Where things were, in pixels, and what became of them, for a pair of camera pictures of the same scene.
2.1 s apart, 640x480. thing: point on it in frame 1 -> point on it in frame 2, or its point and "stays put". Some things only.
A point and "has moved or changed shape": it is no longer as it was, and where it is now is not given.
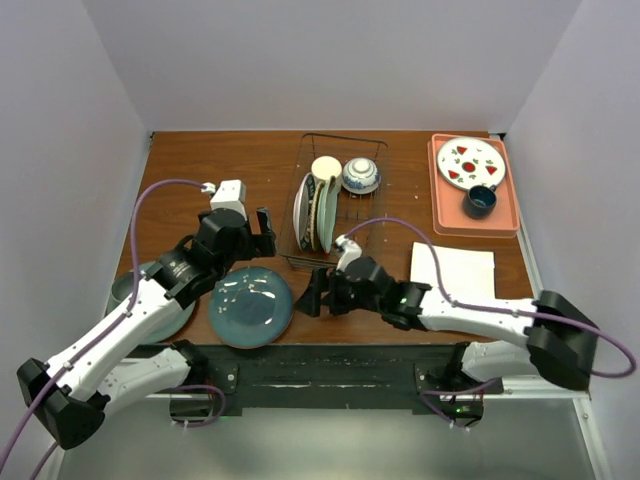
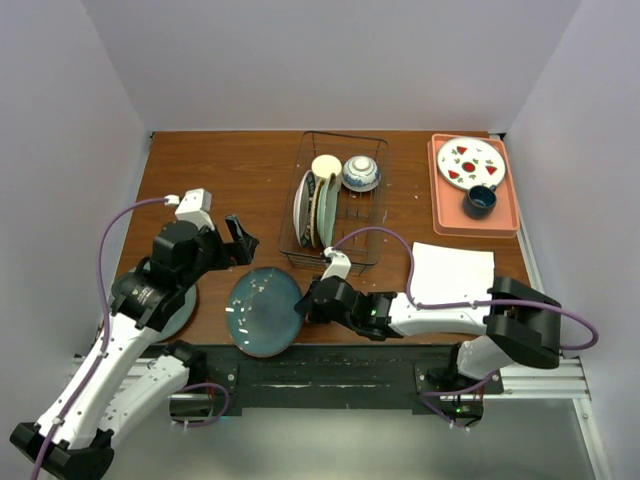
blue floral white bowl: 360,176 stays put
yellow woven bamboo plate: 314,234 stays put
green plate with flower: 326,215 stays put
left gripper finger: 262,214 -> 246,243
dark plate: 250,307 has moved or changed shape
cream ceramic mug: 325,167 stays put
